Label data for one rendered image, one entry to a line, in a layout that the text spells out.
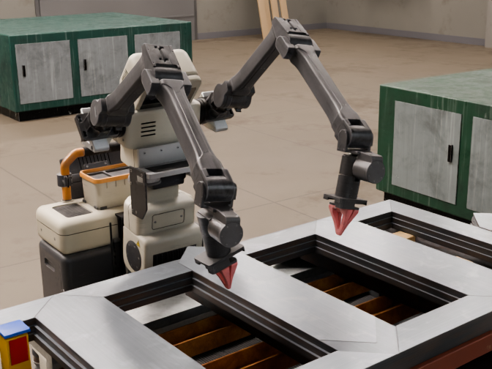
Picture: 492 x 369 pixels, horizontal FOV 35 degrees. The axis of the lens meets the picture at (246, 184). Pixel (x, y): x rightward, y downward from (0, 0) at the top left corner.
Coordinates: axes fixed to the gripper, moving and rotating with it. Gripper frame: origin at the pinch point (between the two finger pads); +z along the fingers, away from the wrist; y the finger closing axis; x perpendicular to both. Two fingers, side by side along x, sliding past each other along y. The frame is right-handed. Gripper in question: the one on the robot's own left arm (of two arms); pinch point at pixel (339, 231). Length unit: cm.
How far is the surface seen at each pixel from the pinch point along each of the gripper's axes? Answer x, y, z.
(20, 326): 23, -72, 29
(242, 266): 22.9, -10.3, 15.5
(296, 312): -7.8, -17.5, 18.3
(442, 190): 159, 257, 7
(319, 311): -10.6, -13.0, 17.2
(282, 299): -0.1, -15.6, 17.5
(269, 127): 446, 358, -3
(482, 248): -8, 53, 2
